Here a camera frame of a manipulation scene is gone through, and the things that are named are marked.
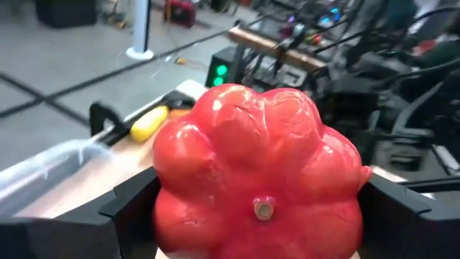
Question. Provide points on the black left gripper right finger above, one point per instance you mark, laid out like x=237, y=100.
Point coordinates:
x=413, y=234

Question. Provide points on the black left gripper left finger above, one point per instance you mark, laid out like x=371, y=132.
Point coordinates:
x=72, y=237

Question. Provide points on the orange persimmon fruit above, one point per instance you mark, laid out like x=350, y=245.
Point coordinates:
x=179, y=113

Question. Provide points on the dark red bell pepper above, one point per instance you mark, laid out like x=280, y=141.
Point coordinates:
x=251, y=151

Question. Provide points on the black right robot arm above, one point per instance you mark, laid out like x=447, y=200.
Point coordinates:
x=352, y=97

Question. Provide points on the clear plastic container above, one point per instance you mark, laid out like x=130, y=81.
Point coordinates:
x=43, y=165

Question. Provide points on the white pillar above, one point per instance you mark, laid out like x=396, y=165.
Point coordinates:
x=141, y=28

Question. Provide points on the black box with green lights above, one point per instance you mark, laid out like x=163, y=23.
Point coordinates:
x=220, y=70

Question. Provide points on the black bin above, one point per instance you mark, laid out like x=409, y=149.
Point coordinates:
x=64, y=12

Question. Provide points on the red machine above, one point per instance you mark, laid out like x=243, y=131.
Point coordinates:
x=180, y=12

